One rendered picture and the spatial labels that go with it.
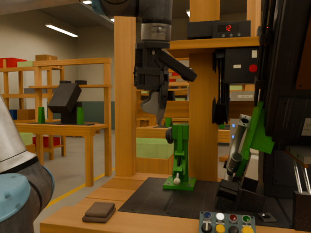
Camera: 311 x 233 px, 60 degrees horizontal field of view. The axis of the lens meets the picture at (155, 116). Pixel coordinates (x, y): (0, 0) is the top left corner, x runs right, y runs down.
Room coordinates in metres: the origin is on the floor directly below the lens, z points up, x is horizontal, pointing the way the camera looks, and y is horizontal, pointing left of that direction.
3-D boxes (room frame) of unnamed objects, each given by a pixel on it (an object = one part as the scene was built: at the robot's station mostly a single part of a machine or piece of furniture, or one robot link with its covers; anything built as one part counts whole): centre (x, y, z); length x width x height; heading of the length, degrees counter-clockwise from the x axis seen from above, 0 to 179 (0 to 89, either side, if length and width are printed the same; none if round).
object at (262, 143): (0.93, -0.37, 1.17); 0.13 x 0.12 x 0.20; 76
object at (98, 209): (0.85, 0.18, 0.91); 0.10 x 0.08 x 0.03; 171
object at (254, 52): (1.20, -0.39, 1.42); 0.17 x 0.12 x 0.15; 76
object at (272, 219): (0.84, -0.35, 0.90); 0.06 x 0.04 x 0.01; 0
